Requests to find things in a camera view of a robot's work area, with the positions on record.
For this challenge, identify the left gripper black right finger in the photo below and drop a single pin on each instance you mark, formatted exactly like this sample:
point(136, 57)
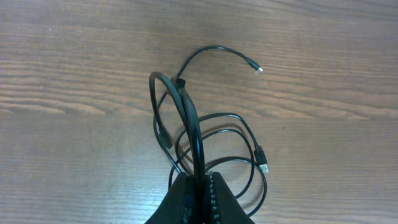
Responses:
point(224, 208)

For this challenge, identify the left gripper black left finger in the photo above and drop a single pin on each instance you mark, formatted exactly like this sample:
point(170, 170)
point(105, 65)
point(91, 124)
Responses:
point(171, 209)

